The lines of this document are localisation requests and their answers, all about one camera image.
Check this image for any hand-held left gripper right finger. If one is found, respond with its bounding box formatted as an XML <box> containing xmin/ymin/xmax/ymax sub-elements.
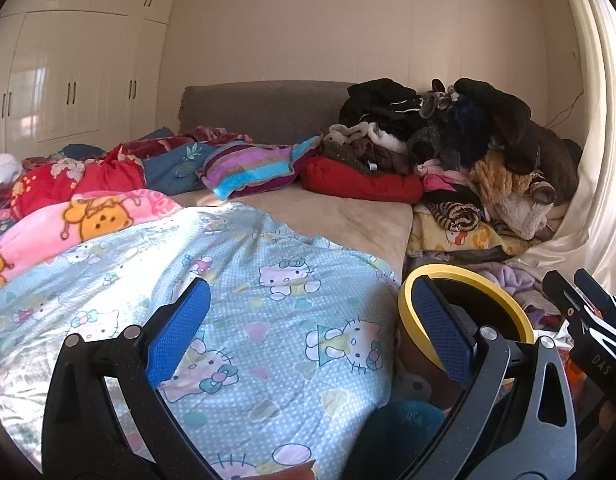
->
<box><xmin>405</xmin><ymin>276</ymin><xmax>579</xmax><ymax>480</ymax></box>

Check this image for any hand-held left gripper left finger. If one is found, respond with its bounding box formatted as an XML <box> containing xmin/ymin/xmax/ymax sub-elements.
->
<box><xmin>40</xmin><ymin>276</ymin><xmax>212</xmax><ymax>480</ymax></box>

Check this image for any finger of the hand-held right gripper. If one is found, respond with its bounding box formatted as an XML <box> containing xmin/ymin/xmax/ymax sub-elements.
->
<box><xmin>574</xmin><ymin>268</ymin><xmax>616</xmax><ymax>322</ymax></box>
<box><xmin>542</xmin><ymin>269</ymin><xmax>597</xmax><ymax>324</ymax></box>

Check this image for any yellow rimmed trash bin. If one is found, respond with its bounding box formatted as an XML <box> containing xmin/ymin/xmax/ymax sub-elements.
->
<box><xmin>398</xmin><ymin>263</ymin><xmax>535</xmax><ymax>411</ymax></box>

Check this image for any lavender fleece cloth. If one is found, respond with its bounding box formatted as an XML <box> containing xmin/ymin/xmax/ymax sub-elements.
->
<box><xmin>475</xmin><ymin>262</ymin><xmax>549</xmax><ymax>311</ymax></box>

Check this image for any grey folded cloth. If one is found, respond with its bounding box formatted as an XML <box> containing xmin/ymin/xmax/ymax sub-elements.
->
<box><xmin>408</xmin><ymin>255</ymin><xmax>494</xmax><ymax>273</ymax></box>

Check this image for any light blue cat print blanket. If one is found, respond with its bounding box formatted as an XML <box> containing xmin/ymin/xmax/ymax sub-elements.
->
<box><xmin>0</xmin><ymin>202</ymin><xmax>404</xmax><ymax>480</ymax></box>

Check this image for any yellow cartoon print blanket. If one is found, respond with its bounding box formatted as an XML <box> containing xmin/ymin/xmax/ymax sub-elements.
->
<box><xmin>407</xmin><ymin>210</ymin><xmax>541</xmax><ymax>263</ymax></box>

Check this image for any teal fleece cloth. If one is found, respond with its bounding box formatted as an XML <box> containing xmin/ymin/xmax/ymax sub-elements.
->
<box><xmin>348</xmin><ymin>400</ymin><xmax>446</xmax><ymax>480</ymax></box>

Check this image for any cream satin curtain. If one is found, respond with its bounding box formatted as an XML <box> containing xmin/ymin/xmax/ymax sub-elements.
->
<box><xmin>508</xmin><ymin>0</ymin><xmax>616</xmax><ymax>311</ymax></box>

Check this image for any blue floral quilt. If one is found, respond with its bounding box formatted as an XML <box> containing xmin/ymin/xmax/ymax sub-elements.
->
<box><xmin>63</xmin><ymin>127</ymin><xmax>224</xmax><ymax>196</ymax></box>

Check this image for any pink bear print blanket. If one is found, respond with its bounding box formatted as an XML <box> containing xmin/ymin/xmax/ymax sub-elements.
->
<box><xmin>0</xmin><ymin>190</ymin><xmax>184</xmax><ymax>296</ymax></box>

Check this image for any red cushion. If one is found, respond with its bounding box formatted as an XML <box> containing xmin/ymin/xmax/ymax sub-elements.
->
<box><xmin>300</xmin><ymin>156</ymin><xmax>425</xmax><ymax>203</ymax></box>

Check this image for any red floral quilt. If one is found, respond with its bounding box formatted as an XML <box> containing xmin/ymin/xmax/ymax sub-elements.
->
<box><xmin>10</xmin><ymin>145</ymin><xmax>146</xmax><ymax>221</ymax></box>

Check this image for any purple striped blanket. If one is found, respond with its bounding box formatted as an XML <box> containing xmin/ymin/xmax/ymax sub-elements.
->
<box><xmin>197</xmin><ymin>135</ymin><xmax>323</xmax><ymax>200</ymax></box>

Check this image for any pile of clothes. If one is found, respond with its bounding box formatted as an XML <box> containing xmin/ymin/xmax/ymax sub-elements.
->
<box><xmin>320</xmin><ymin>77</ymin><xmax>584</xmax><ymax>241</ymax></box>

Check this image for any maroon patterned quilt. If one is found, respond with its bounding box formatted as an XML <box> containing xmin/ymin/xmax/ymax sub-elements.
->
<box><xmin>120</xmin><ymin>127</ymin><xmax>254</xmax><ymax>156</ymax></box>

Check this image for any grey headboard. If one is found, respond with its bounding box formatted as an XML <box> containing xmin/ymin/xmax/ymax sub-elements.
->
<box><xmin>178</xmin><ymin>81</ymin><xmax>359</xmax><ymax>141</ymax></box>

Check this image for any white cloth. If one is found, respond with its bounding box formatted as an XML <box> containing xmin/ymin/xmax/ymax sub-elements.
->
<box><xmin>0</xmin><ymin>154</ymin><xmax>23</xmax><ymax>191</ymax></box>

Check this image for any cream wardrobe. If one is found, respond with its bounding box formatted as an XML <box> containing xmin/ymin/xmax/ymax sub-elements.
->
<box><xmin>0</xmin><ymin>0</ymin><xmax>176</xmax><ymax>161</ymax></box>

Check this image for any red wire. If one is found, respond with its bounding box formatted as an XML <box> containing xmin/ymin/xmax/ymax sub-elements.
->
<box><xmin>543</xmin><ymin>87</ymin><xmax>586</xmax><ymax>128</ymax></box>

